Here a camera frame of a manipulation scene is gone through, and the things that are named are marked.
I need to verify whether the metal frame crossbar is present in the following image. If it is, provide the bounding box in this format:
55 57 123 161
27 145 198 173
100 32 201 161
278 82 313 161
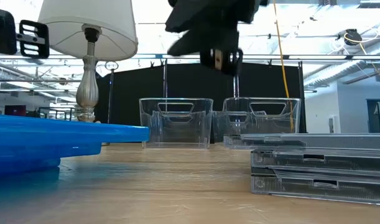
0 53 380 62

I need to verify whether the clear plastic bin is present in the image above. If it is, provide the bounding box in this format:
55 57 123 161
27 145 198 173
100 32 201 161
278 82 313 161
211 96 302 144
139 97 214 149

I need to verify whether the backdrop stand pole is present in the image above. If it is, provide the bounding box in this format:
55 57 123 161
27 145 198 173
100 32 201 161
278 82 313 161
297 61 305 134
232 73 241 99
162 58 169 113
104 60 119 124

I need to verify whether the black backdrop curtain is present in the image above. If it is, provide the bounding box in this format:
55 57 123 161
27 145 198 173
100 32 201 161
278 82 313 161
94 61 307 144

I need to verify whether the white wall box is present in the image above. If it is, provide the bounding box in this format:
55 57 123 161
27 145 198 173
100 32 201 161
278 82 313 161
328 115 338 134

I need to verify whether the black metal rack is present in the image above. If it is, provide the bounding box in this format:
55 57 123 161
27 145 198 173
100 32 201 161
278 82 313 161
37 106 78 122

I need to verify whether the dark red monitor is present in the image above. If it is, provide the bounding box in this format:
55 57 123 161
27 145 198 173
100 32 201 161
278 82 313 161
4 105 27 117

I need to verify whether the black ceiling cord reel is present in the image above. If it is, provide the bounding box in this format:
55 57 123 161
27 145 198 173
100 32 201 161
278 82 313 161
344 28 363 47

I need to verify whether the yellow hanging cable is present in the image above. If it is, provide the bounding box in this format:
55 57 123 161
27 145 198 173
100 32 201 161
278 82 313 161
272 0 295 133

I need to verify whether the clear jewel case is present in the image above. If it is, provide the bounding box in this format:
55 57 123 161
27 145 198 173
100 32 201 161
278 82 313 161
223 133 380 151
250 172 380 207
250 147 380 179

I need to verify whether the white shade silver table lamp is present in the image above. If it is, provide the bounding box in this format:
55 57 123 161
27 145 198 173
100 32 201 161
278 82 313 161
37 0 139 123

